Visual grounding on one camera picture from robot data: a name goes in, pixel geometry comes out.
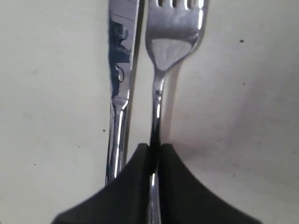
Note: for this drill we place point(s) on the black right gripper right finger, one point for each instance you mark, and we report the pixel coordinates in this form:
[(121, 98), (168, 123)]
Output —
[(185, 200)]

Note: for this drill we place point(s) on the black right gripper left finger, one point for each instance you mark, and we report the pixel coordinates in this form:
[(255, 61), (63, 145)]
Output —
[(123, 201)]

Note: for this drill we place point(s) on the silver fork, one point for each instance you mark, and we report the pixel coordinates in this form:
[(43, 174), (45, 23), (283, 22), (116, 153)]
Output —
[(174, 29)]

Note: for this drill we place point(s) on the silver table knife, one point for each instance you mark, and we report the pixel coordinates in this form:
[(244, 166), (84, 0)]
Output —
[(122, 26)]

